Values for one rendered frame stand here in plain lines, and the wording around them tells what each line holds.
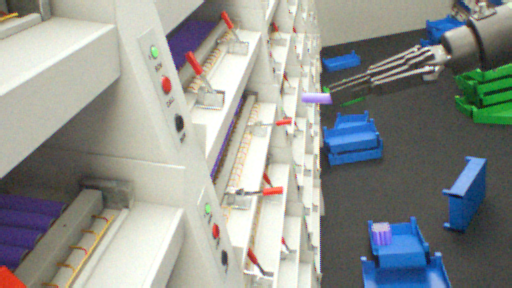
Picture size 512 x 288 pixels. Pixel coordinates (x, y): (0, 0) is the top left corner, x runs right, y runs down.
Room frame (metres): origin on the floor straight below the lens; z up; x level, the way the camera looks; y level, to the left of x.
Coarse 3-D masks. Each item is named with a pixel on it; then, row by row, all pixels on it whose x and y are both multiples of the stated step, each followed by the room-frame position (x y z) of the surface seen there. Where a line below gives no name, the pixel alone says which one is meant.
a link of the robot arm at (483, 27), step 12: (480, 12) 0.67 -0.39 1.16; (492, 12) 0.66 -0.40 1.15; (504, 12) 0.65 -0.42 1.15; (468, 24) 0.68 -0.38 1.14; (480, 24) 0.65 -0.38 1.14; (492, 24) 0.64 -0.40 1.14; (504, 24) 0.63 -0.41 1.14; (480, 36) 0.64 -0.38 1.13; (492, 36) 0.63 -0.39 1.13; (504, 36) 0.62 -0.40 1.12; (480, 48) 0.64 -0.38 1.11; (492, 48) 0.63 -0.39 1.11; (504, 48) 0.62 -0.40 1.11; (480, 60) 0.65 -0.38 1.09; (492, 60) 0.63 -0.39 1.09; (504, 60) 0.63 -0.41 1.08
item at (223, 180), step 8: (248, 96) 1.04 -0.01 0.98; (248, 104) 0.99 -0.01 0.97; (256, 104) 1.02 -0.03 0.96; (248, 112) 0.95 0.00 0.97; (240, 120) 0.90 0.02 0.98; (248, 120) 0.93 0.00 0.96; (240, 128) 0.87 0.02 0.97; (240, 136) 0.83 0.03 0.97; (232, 144) 0.79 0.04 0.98; (240, 144) 0.82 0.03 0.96; (248, 144) 0.82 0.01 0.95; (232, 152) 0.76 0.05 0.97; (240, 152) 0.79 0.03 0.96; (232, 160) 0.73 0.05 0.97; (224, 168) 0.70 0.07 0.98; (232, 168) 0.72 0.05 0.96; (224, 176) 0.68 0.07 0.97; (216, 184) 0.65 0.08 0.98; (224, 184) 0.65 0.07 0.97; (216, 192) 0.63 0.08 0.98; (224, 192) 0.63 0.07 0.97
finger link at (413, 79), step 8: (408, 72) 0.66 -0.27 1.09; (416, 72) 0.64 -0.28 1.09; (424, 72) 0.64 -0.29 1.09; (432, 72) 0.63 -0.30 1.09; (384, 80) 0.67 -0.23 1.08; (392, 80) 0.66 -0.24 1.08; (400, 80) 0.65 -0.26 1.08; (408, 80) 0.65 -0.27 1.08; (416, 80) 0.64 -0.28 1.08; (424, 80) 0.64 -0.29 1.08; (432, 80) 0.63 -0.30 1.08; (376, 88) 0.67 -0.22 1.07; (384, 88) 0.66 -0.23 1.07; (392, 88) 0.66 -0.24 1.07; (400, 88) 0.65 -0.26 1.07; (408, 88) 0.65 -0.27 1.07
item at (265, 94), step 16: (256, 96) 1.05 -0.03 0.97; (272, 96) 1.06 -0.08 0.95; (256, 112) 1.00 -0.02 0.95; (272, 112) 1.00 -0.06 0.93; (272, 128) 1.00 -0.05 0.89; (256, 144) 0.84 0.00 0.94; (240, 160) 0.77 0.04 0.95; (256, 160) 0.77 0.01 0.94; (240, 176) 0.72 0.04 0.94; (256, 176) 0.72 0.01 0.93; (240, 224) 0.58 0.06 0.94; (240, 240) 0.54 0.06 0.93; (240, 256) 0.47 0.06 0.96; (240, 272) 0.47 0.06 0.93
